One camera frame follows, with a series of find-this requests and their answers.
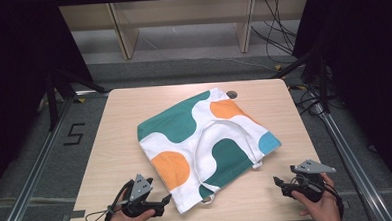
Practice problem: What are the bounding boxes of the light wooden shelf unit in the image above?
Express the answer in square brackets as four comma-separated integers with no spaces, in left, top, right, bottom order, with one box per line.
[58,0,313,63]

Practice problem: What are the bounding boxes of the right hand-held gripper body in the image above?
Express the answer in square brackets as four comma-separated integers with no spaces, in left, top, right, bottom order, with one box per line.
[286,157,338,205]

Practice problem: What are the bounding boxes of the black curtain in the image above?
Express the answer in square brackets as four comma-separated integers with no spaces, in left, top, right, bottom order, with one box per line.
[0,0,99,197]
[289,0,392,200]

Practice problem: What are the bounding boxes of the white tote bag coloured blobs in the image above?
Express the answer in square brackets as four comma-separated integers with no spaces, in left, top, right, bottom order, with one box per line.
[135,84,285,217]

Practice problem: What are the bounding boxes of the tangle of black floor cables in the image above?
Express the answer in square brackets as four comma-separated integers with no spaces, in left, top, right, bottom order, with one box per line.
[288,79,327,118]

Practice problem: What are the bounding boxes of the bundle of black cables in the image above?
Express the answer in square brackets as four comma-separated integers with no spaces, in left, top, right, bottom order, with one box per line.
[249,0,300,66]

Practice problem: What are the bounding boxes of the aluminium rail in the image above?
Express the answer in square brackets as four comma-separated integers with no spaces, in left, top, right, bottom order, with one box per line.
[312,98,392,221]
[0,88,117,221]

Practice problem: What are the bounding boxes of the black cable loop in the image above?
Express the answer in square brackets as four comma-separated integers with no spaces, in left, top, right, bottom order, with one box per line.
[83,179,137,221]

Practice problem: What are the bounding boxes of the black metal stand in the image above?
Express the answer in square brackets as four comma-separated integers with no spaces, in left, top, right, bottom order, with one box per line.
[44,64,110,132]
[268,48,331,117]

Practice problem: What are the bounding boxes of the black wrist strap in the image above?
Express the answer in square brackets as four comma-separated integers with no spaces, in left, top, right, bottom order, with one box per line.
[322,178,346,221]

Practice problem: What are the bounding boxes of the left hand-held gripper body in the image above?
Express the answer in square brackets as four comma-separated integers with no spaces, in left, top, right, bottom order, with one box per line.
[120,172,157,219]

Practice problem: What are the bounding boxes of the person's right hand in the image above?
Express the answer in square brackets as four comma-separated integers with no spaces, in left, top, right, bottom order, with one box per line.
[290,172,344,221]

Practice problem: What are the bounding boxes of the grey tape strip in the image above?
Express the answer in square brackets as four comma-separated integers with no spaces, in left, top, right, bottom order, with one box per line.
[61,209,87,221]

